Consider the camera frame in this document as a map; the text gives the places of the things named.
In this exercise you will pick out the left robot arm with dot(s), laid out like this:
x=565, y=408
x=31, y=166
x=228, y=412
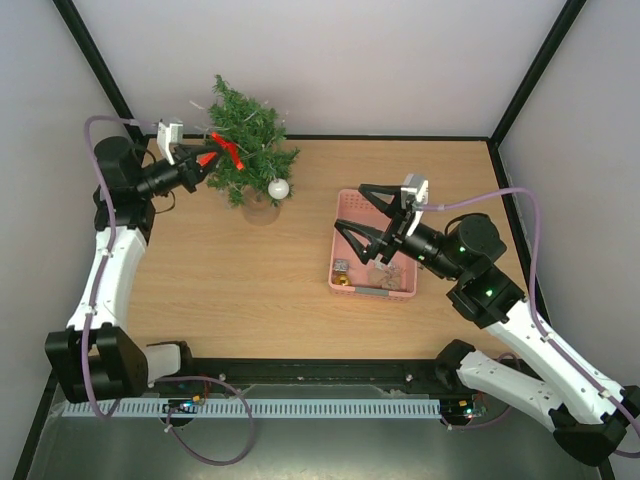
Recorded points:
x=94, y=358

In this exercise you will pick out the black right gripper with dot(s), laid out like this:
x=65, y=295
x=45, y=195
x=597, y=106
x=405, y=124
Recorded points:
x=391, y=229

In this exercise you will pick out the light blue cable duct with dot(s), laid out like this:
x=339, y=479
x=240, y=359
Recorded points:
x=282, y=408

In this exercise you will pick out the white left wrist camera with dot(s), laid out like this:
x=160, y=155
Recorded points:
x=169, y=133

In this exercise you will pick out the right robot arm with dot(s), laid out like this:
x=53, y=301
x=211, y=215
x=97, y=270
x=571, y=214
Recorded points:
x=587, y=413

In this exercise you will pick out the black enclosure frame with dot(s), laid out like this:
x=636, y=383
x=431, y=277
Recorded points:
x=77, y=28

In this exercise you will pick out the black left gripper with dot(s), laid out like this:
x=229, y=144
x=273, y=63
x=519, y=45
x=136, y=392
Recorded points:
x=185, y=158

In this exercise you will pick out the pink perforated plastic basket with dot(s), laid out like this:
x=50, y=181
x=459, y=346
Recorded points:
x=352, y=206

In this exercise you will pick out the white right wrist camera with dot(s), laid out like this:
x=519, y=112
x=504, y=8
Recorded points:
x=414, y=192

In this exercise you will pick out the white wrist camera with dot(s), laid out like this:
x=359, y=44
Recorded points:
x=414, y=192
x=169, y=133

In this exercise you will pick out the red bow ornament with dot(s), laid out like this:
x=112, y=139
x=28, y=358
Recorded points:
x=223, y=146

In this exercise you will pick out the small green christmas tree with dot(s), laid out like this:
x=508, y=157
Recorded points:
x=250, y=145

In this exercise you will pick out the silver glitter gift ornament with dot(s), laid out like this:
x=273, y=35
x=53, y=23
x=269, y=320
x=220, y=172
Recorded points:
x=340, y=265

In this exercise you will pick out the black aluminium mounting rail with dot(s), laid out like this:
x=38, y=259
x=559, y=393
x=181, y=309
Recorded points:
x=408, y=376

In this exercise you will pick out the white ball ornament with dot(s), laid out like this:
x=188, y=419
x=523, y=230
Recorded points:
x=278, y=189

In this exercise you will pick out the round wooden tree base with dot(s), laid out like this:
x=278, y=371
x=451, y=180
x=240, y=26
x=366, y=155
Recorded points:
x=259, y=210

